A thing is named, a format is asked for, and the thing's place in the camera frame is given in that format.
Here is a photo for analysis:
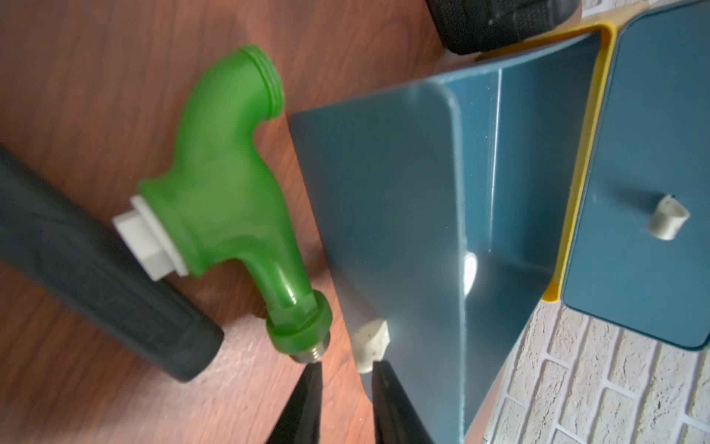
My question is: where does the teal drawer cabinet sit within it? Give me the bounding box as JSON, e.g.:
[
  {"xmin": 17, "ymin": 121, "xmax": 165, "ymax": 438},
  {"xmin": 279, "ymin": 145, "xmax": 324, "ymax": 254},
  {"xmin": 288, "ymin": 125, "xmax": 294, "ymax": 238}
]
[{"xmin": 476, "ymin": 20, "xmax": 619, "ymax": 305}]

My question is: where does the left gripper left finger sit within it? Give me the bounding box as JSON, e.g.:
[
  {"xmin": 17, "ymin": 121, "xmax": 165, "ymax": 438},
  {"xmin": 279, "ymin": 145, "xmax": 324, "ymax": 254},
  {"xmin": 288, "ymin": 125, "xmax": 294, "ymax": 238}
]
[{"xmin": 266, "ymin": 363, "xmax": 324, "ymax": 444}]

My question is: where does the green plastic faucet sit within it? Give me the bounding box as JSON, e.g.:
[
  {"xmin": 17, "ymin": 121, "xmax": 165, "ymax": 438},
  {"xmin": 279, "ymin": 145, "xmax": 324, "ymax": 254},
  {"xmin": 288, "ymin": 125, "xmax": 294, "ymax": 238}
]
[{"xmin": 113, "ymin": 44, "xmax": 333, "ymax": 364}]

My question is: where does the black plastic tool case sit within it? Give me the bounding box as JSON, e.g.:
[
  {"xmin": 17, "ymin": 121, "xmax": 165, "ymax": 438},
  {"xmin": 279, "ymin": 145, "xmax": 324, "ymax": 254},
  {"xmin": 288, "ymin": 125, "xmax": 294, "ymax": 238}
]
[{"xmin": 426, "ymin": 0, "xmax": 582, "ymax": 56}]

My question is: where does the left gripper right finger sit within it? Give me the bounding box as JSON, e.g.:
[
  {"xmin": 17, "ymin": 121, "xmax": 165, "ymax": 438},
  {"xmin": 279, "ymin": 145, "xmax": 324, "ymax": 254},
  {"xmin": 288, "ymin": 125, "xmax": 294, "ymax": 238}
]
[{"xmin": 372, "ymin": 361, "xmax": 433, "ymax": 444}]

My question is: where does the small claw hammer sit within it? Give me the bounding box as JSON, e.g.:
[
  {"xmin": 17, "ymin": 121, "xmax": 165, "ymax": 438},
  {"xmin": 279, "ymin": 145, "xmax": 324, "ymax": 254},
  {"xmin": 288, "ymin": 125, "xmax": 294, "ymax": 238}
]
[{"xmin": 1, "ymin": 149, "xmax": 224, "ymax": 382}]

